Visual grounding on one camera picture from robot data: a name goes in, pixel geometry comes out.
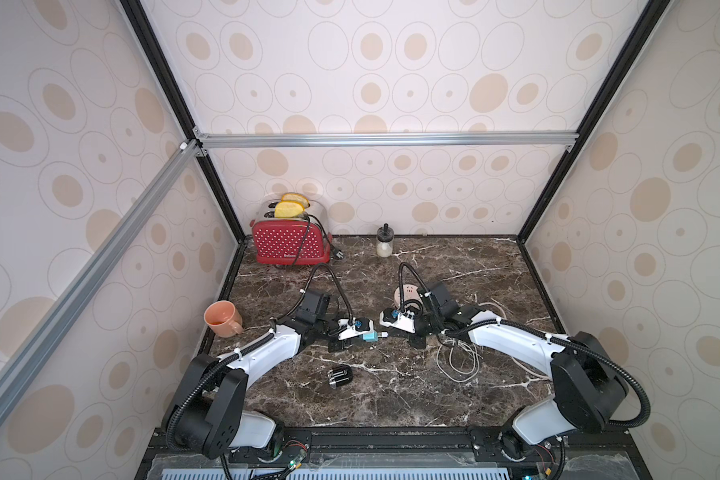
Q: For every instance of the pink round power strip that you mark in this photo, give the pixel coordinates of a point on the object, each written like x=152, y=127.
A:
x=407, y=297

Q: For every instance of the teal USB wall charger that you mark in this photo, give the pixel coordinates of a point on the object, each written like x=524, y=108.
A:
x=371, y=336

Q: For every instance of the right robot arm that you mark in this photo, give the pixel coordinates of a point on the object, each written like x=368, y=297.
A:
x=590, y=392

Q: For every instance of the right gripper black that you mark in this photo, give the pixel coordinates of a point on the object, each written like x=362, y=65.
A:
x=417, y=330

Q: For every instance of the yellow toast slice front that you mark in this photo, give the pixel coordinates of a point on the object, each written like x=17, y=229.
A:
x=287, y=209

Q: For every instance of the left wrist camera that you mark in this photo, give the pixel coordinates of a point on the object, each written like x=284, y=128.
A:
x=354, y=328

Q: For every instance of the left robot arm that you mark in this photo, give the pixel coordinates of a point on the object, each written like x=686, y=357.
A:
x=207, y=412

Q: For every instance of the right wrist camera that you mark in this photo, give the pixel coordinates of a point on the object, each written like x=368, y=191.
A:
x=393, y=318

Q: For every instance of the white slotted cable duct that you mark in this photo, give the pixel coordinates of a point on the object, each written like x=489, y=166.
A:
x=357, y=474

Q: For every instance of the horizontal aluminium frame bar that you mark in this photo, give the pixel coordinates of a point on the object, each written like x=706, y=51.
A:
x=406, y=139

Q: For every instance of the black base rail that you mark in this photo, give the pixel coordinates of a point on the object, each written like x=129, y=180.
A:
x=612, y=455

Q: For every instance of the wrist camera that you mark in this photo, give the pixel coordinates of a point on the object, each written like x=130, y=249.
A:
x=393, y=318
x=354, y=328

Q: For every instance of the orange ceramic mug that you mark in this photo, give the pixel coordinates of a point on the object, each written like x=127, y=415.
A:
x=223, y=318

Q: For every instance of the glass bottle black pump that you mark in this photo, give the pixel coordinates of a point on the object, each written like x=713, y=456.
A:
x=384, y=241

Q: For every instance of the yellow toast slice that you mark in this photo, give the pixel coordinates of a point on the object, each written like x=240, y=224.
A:
x=287, y=209
x=296, y=198

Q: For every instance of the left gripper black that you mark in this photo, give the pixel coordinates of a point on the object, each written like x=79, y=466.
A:
x=340, y=345

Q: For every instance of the red toaster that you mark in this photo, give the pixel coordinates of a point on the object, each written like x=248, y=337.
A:
x=305, y=240

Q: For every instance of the yellow toast slice rear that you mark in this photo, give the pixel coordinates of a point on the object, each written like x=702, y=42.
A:
x=296, y=198

